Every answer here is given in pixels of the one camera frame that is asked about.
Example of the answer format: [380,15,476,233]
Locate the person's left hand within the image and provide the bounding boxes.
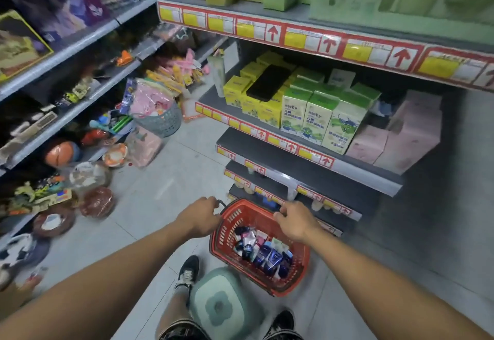
[175,196,224,239]

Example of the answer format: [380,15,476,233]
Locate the large pink box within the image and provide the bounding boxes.
[374,109,443,175]

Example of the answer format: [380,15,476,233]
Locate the person's left forearm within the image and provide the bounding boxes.
[0,220,201,340]

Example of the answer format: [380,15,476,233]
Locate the pile of cosmetic tubes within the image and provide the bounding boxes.
[232,226,296,279]

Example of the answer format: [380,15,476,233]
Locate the grey metal toy shelving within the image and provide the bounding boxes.
[0,0,217,251]

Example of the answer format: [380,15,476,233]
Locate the person's right black shoe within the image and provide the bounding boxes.
[266,310,296,340]

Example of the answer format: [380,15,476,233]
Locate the green yellow toy pack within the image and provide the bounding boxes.
[8,176,73,216]

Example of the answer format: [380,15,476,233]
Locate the black white football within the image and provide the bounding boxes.
[0,233,51,275]

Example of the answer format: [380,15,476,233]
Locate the orange basketball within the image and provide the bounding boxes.
[43,140,82,169]

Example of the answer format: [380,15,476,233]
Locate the person's right forearm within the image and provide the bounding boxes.
[305,226,494,340]

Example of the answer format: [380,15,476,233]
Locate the purple toy box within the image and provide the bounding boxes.
[11,0,113,40]

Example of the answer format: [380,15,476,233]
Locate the tall pale green tube box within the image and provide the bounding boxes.
[208,52,227,98]

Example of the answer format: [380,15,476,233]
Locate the orange white ball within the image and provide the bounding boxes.
[102,143,128,168]

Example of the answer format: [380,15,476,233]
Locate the person's black shoe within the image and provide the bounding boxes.
[174,256,200,295]
[266,310,296,340]

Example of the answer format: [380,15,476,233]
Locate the red plastic shopping basket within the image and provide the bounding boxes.
[209,198,312,298]

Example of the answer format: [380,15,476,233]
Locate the person's patterned shorts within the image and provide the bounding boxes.
[158,318,295,340]

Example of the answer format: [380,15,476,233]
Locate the pink toy bag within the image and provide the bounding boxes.
[125,127,163,168]

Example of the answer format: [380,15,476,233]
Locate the person's left leg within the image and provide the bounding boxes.
[156,285,193,333]

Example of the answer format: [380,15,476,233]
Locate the small pink box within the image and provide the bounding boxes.
[346,124,389,165]

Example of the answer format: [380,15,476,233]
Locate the grey plastic basket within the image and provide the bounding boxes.
[133,100,182,138]

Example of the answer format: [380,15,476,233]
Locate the grey metal product shelving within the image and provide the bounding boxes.
[156,0,494,238]

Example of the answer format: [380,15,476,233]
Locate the person's right hand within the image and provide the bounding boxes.
[273,201,322,245]

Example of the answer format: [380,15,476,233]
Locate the stack of yellow boxes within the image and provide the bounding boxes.
[223,51,298,129]

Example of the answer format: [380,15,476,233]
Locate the large green gift box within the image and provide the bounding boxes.
[308,0,494,46]

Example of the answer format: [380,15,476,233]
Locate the hanging yellow pink toy packets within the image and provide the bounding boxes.
[146,48,210,95]

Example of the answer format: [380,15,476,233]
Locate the brown ball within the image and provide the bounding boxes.
[32,206,76,239]
[80,187,116,219]

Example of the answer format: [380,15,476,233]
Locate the yellow bordered toy box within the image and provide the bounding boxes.
[0,9,55,82]

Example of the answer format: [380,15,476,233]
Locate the stack of green white cartons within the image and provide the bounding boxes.
[280,67,383,155]

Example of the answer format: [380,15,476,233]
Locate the green plastic stool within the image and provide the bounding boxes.
[189,267,268,340]

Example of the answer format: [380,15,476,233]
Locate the black smartphone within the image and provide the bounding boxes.
[246,64,292,102]

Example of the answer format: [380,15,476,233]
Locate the clear wrapped ball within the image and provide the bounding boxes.
[69,162,111,190]

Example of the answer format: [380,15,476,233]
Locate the person's left black shoe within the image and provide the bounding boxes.
[174,256,200,295]

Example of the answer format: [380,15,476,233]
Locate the red ball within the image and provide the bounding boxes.
[81,129,111,147]

